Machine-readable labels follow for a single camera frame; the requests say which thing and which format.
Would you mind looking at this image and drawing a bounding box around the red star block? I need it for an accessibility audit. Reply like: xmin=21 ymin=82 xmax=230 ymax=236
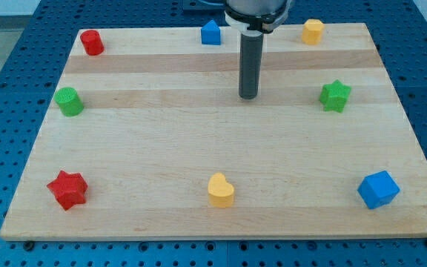
xmin=47 ymin=170 xmax=88 ymax=211

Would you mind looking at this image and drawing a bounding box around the blue cube block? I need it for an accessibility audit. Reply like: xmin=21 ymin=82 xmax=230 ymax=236
xmin=357 ymin=171 xmax=400 ymax=209

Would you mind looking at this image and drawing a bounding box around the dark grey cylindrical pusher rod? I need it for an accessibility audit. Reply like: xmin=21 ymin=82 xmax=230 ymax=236
xmin=239 ymin=34 xmax=263 ymax=99

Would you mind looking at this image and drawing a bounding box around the red cylinder block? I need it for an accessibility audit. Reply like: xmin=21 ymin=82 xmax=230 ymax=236
xmin=80 ymin=30 xmax=105 ymax=56

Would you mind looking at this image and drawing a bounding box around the green cylinder block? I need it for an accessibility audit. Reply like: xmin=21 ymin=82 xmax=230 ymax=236
xmin=54 ymin=87 xmax=84 ymax=117

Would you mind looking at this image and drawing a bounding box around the green star block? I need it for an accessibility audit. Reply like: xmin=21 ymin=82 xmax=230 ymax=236
xmin=319 ymin=79 xmax=351 ymax=113

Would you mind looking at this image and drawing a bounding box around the yellow hexagon block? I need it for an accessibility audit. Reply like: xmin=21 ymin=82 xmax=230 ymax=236
xmin=302 ymin=19 xmax=325 ymax=45

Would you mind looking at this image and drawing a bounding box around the light wooden board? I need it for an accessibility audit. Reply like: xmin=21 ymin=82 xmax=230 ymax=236
xmin=0 ymin=23 xmax=427 ymax=241

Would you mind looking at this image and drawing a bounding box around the blue house-shaped block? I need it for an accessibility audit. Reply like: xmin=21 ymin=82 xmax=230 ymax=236
xmin=200 ymin=19 xmax=222 ymax=45

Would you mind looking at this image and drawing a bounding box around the yellow heart block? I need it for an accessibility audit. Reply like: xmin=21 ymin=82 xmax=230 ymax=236
xmin=208 ymin=173 xmax=235 ymax=208

